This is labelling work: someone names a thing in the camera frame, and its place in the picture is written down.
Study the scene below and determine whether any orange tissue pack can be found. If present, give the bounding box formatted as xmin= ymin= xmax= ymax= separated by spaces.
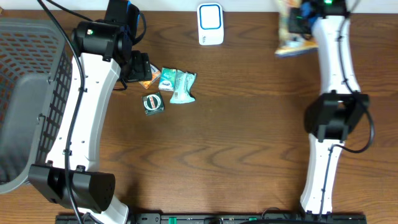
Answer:
xmin=139 ymin=64 xmax=162 ymax=90

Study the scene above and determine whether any white snack bag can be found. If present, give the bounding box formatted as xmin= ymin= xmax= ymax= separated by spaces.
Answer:
xmin=275 ymin=0 xmax=318 ymax=57

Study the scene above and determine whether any teal kleenex tissue pack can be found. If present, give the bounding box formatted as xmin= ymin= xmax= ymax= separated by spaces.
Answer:
xmin=159 ymin=68 xmax=177 ymax=91

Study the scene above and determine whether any black box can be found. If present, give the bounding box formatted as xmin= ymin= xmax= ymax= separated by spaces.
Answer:
xmin=142 ymin=92 xmax=165 ymax=116

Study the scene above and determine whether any teal wet wipes pack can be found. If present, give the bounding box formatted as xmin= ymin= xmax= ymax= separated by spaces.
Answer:
xmin=170 ymin=70 xmax=197 ymax=104

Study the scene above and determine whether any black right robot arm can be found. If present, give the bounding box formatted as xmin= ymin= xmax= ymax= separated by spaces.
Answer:
xmin=289 ymin=0 xmax=375 ymax=219

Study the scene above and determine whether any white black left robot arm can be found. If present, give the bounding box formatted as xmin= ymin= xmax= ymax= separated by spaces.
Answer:
xmin=28 ymin=20 xmax=150 ymax=223

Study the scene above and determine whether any white barcode scanner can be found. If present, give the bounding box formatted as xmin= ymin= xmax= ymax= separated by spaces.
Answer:
xmin=197 ymin=2 xmax=224 ymax=45

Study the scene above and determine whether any grey plastic basket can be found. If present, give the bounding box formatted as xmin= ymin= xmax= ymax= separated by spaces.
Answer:
xmin=1 ymin=18 xmax=72 ymax=194

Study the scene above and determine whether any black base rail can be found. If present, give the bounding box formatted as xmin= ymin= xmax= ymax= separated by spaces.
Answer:
xmin=55 ymin=212 xmax=368 ymax=224

